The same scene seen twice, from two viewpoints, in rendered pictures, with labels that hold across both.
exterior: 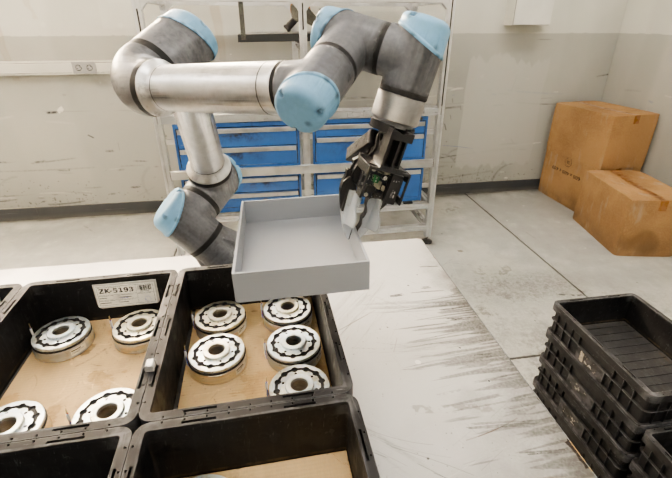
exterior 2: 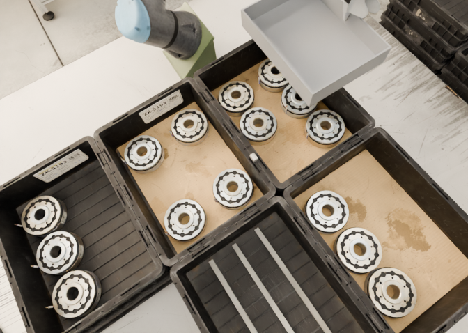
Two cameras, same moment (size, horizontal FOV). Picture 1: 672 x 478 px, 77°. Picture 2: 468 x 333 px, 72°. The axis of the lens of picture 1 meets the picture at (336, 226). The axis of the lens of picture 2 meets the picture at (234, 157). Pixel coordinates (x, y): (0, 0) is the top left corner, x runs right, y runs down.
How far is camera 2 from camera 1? 52 cm
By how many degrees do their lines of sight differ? 43
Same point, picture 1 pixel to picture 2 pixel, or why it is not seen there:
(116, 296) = (155, 111)
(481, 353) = not seen: hidden behind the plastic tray
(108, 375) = (198, 164)
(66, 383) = (177, 179)
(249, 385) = (287, 134)
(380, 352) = not seen: hidden behind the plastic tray
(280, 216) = (268, 9)
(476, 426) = (398, 97)
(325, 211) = not seen: outside the picture
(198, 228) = (165, 26)
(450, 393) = (375, 81)
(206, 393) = (267, 150)
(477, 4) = not seen: outside the picture
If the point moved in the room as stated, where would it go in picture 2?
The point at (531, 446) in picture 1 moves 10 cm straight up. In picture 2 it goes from (429, 97) to (446, 79)
